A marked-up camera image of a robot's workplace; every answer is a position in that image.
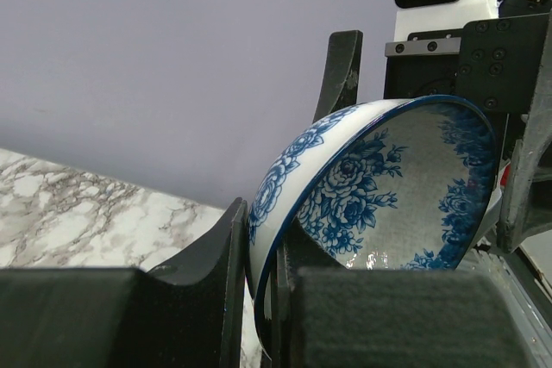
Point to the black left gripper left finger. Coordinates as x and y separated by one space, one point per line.
185 312

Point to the blue and white bowl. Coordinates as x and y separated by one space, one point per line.
394 184

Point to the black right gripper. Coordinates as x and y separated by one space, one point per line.
491 63

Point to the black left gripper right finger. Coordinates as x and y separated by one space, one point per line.
325 315

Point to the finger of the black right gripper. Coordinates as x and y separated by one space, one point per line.
526 201
341 73

